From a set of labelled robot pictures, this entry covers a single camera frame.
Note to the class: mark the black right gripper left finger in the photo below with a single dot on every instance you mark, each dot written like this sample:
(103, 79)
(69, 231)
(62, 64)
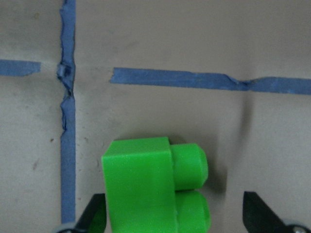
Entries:
(94, 216)

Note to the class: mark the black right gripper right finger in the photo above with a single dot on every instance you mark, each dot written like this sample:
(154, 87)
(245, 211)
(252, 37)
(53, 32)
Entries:
(258, 217)

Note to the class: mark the green toy block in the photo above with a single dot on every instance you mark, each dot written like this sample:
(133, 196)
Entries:
(152, 186)

